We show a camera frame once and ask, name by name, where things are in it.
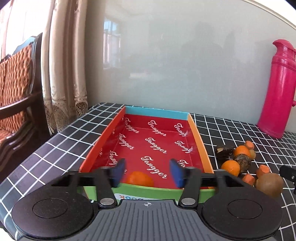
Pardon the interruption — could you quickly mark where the dark brown date fruit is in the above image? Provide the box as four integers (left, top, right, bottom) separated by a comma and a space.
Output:
214, 145, 234, 160

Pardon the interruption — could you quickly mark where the pink thermos flask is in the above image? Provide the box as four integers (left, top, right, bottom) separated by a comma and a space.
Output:
257, 39, 295, 138

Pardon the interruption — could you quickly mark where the carrot piece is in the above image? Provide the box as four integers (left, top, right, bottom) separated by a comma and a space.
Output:
256, 164, 270, 178
242, 174, 255, 186
244, 141, 254, 150

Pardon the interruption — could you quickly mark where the dark round chestnut fruit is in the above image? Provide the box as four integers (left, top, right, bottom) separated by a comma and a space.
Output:
234, 154, 251, 173

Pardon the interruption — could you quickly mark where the wooden sofa with orange cushion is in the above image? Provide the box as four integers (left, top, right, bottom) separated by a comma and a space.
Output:
1, 34, 50, 179

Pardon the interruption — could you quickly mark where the brown kiwi fruit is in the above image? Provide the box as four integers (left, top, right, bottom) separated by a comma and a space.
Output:
255, 173, 284, 198

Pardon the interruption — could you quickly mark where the black white checkered tablecloth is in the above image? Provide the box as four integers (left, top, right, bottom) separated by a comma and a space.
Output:
1, 102, 295, 240

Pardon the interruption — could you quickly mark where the orange tangerine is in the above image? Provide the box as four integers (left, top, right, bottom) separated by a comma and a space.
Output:
221, 160, 240, 177
233, 145, 251, 158

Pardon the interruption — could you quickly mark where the beige lace curtain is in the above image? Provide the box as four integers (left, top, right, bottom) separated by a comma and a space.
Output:
41, 1, 88, 135

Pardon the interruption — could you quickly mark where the colourful cardboard box tray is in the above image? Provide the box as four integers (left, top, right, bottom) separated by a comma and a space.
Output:
79, 106, 213, 200

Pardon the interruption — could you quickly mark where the orange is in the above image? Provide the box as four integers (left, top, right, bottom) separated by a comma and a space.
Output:
125, 171, 154, 187

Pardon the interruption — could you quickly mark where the small green kiwi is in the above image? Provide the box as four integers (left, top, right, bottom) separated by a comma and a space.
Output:
249, 149, 256, 160

